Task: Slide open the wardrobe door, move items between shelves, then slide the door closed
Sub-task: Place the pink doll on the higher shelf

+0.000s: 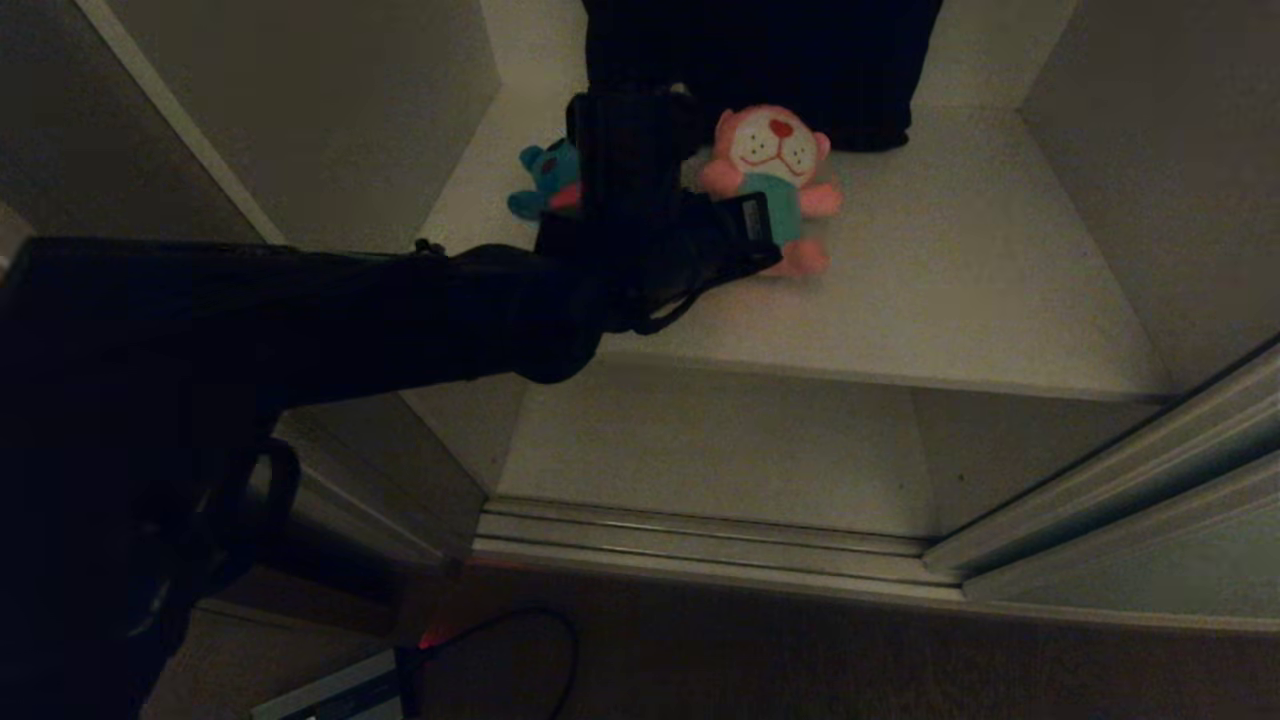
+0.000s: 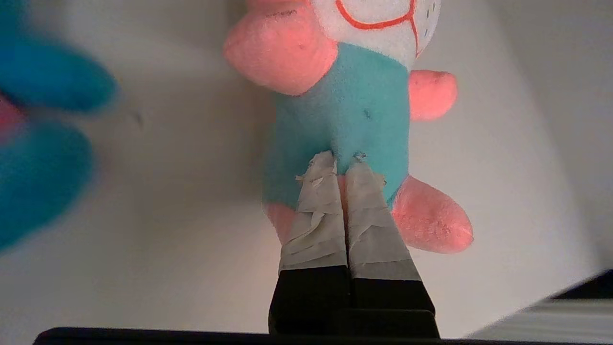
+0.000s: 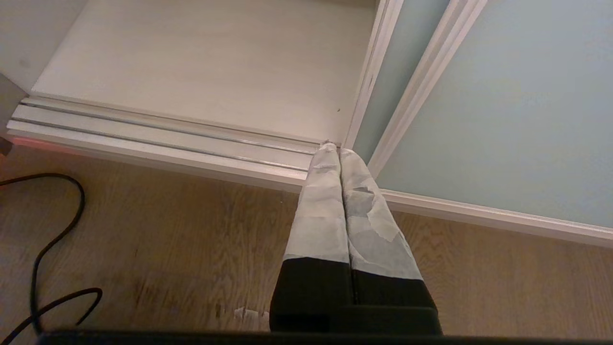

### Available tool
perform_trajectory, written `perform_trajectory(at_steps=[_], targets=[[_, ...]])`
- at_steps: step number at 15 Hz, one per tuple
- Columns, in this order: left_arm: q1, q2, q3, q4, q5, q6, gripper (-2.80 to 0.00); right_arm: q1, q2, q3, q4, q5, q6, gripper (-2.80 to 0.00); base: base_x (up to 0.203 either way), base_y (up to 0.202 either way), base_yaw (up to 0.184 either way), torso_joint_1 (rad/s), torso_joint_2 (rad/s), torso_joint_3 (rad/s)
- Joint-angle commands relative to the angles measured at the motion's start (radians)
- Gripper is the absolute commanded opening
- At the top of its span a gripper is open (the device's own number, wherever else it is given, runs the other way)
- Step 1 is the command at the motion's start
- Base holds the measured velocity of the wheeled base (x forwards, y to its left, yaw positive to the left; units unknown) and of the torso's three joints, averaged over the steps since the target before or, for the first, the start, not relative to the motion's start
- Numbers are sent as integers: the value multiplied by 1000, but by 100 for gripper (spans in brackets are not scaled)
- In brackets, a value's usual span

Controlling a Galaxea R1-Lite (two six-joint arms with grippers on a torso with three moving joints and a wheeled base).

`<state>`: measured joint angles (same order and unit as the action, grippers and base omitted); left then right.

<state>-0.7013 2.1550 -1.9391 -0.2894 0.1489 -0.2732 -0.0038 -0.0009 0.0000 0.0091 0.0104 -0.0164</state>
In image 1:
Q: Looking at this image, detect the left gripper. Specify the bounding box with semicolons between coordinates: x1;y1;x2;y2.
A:
565;90;706;216

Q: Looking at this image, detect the pink plush toy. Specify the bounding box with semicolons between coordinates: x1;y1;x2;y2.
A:
697;104;844;278

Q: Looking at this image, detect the sliding wardrobe door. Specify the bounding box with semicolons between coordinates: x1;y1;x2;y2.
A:
922;340;1280;633

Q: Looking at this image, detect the white wardrobe shelf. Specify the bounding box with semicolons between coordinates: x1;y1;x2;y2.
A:
416;98;1179;404

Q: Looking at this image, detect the white wardrobe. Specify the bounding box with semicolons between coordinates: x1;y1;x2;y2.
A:
0;0;1280;613

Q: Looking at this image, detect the black cable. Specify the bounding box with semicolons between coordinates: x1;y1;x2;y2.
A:
425;604;582;720

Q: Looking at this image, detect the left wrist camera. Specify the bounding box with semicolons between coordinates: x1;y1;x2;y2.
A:
712;192;779;251

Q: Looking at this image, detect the blue plush toy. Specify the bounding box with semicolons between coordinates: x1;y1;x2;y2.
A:
507;139;585;222

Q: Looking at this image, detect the black hanging garment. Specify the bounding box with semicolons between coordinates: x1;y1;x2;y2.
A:
581;0;944;154

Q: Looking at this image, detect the sliding door floor track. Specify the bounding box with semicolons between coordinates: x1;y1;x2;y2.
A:
470;496;967;604

